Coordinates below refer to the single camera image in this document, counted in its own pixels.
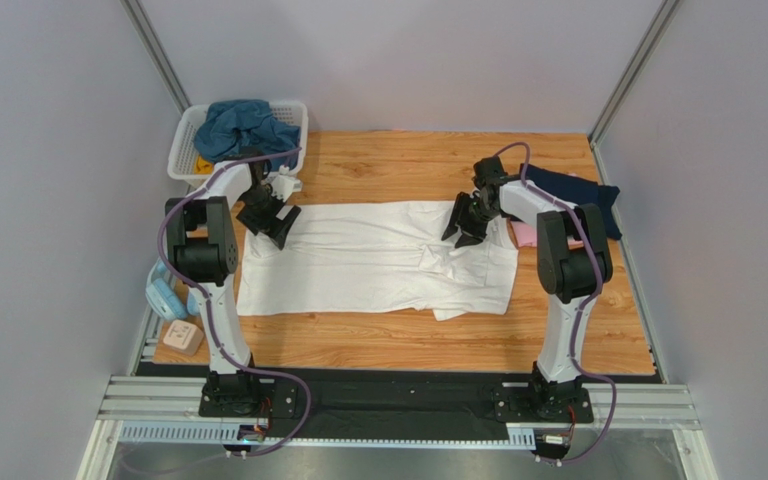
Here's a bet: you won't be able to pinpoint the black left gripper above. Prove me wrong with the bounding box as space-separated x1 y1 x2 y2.
237 185 300 248

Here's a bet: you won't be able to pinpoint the white t-shirt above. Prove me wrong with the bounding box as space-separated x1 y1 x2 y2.
236 201 518 321

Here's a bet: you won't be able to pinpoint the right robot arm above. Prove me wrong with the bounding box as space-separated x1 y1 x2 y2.
443 156 613 423

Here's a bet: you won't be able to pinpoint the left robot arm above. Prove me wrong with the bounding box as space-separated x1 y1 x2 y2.
159 147 301 417

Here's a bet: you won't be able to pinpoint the folded pink t-shirt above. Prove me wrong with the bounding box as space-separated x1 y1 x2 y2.
510 219 585 250

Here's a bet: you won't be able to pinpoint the yellow t-shirt in basket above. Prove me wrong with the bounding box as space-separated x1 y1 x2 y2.
193 155 214 175

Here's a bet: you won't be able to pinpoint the crumpled blue t-shirt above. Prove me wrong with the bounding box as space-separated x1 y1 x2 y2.
193 100 300 163

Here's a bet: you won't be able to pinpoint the white plastic laundry basket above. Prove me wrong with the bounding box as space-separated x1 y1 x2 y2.
167 100 309 186

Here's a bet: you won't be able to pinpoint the folded navy t-shirt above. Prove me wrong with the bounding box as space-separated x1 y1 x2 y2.
526 165 622 240

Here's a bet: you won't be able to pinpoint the beige power strip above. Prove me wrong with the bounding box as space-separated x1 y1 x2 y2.
161 320 204 357

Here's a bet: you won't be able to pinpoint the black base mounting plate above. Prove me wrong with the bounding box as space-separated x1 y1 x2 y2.
198 368 594 441

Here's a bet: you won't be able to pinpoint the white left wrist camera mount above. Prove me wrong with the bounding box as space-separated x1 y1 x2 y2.
268 165 303 201

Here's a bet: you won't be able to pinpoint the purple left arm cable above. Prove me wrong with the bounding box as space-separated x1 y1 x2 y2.
156 146 313 461

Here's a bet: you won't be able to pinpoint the left corner aluminium post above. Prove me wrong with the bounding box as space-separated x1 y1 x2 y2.
120 0 191 114

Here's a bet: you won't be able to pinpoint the corner aluminium post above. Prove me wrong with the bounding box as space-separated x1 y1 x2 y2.
120 0 191 114
588 0 683 148

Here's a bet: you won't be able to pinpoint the right corner aluminium post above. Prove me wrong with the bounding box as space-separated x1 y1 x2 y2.
588 0 683 148

